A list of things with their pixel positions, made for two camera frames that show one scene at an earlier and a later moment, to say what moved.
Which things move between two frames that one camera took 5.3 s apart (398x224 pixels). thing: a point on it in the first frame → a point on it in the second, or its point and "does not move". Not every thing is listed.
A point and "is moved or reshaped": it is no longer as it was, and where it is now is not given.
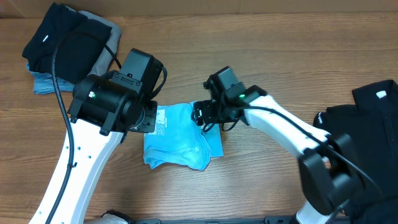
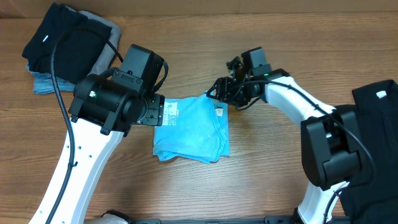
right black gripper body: (201, 112) → (228, 90)
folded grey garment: (106, 59) does not move
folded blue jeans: (43, 83) does not move
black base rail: (268, 220) does not move
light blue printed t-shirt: (180, 140) is moved or reshaped
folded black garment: (76, 56) does not move
